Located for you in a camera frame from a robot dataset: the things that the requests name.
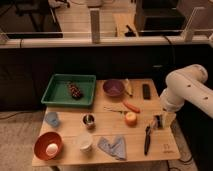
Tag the banana piece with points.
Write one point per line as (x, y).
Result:
(128, 87)

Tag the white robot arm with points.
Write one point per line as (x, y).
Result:
(186, 84)

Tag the small metal cup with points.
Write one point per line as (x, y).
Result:
(89, 121)

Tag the white egg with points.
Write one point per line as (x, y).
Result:
(51, 149)

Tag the white paper cup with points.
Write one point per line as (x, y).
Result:
(84, 142)

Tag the light blue plastic cup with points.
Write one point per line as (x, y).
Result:
(52, 119)

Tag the thin metal fork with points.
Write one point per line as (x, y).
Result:
(115, 110)

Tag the small brush block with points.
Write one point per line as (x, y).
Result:
(158, 121)

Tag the purple bowl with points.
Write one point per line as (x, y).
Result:
(113, 87)

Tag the brown pine cone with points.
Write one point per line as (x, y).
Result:
(75, 91)

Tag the black rectangular remote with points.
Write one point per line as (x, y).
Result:
(146, 92)

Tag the orange carrot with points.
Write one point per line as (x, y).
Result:
(131, 107)

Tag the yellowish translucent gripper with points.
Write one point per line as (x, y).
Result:
(168, 118)

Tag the wooden table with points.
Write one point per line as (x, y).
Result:
(110, 124)

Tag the green plastic tray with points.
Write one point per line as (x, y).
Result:
(58, 94)

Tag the red bowl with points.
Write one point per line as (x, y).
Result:
(43, 141)

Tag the orange round fruit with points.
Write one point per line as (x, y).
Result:
(130, 118)

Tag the blue grey cloth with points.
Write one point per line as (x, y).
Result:
(116, 149)

